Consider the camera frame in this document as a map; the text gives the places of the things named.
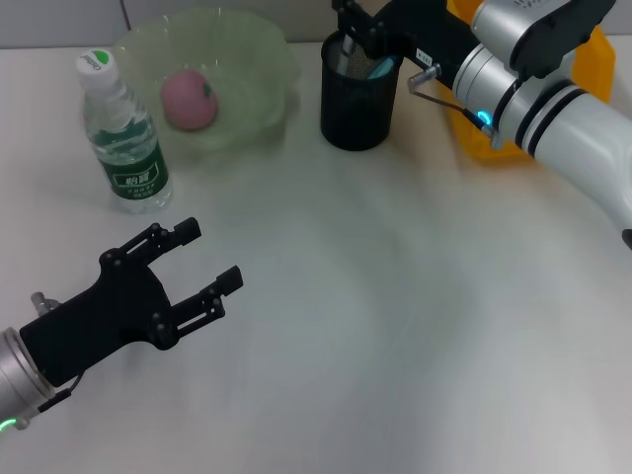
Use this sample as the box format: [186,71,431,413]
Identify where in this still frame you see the left gripper black cable plug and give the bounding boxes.
[12,372,85,431]

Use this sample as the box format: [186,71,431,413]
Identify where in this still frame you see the clear water bottle green label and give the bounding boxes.
[74,47,175,215]

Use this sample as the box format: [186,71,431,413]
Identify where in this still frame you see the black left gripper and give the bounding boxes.
[19,216,245,389]

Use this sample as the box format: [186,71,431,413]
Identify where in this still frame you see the black mesh pen holder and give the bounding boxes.
[319,29,402,152]

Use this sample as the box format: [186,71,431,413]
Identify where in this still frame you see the pink toy peach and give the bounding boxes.
[160,68,220,130]

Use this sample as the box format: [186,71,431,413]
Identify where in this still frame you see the silver white right wrist camera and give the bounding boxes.
[471,0,618,83]

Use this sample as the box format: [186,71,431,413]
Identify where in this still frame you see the blue capped scissors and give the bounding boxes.
[364,54,399,81]

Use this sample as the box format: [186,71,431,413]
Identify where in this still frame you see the translucent green fruit bowl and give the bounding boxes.
[112,7,302,154]

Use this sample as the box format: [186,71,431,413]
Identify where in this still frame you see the yellow plastic bin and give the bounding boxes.
[441,0,614,162]

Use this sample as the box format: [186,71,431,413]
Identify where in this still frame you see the left wrist silver stub connector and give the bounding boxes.
[30,291,63,316]

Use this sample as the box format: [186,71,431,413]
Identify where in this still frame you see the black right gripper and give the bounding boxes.
[331,0,483,93]

